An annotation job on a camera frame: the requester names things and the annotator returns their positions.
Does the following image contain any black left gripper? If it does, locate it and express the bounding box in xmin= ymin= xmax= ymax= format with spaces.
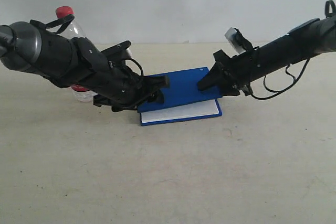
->
xmin=93 ymin=40 xmax=169 ymax=112

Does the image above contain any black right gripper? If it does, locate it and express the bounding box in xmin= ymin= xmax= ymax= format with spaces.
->
xmin=197 ymin=50 xmax=259 ymax=96

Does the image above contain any blue book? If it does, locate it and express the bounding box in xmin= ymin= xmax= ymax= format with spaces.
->
xmin=138 ymin=67 xmax=223 ymax=126

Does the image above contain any clear red-capped water bottle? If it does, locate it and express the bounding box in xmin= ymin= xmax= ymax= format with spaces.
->
xmin=55 ymin=6 xmax=97 ymax=102

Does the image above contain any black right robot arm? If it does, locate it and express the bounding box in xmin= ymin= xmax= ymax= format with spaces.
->
xmin=197 ymin=16 xmax=335 ymax=96

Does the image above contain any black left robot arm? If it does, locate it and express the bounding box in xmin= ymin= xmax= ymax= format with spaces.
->
xmin=1 ymin=20 xmax=170 ymax=112

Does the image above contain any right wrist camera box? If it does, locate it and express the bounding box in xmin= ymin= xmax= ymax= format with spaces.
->
xmin=225 ymin=27 xmax=253 ymax=54

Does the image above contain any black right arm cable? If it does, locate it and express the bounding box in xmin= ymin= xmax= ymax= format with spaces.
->
xmin=246 ymin=57 xmax=312 ymax=101

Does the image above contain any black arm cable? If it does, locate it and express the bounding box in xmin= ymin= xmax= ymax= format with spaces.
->
xmin=246 ymin=57 xmax=312 ymax=101
xmin=30 ymin=14 xmax=75 ymax=35

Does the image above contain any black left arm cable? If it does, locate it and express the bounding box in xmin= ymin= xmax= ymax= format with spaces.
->
xmin=30 ymin=14 xmax=75 ymax=35

